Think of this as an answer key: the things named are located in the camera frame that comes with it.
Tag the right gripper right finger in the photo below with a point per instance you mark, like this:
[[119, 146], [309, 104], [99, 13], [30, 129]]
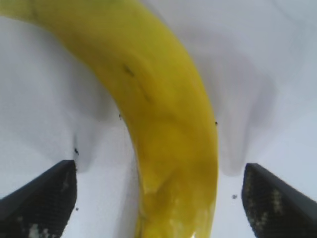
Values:
[[282, 205]]

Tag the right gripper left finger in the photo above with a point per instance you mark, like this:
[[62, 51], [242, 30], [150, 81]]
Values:
[[37, 203]]

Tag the yellow banana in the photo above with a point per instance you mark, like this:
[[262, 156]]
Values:
[[161, 111]]

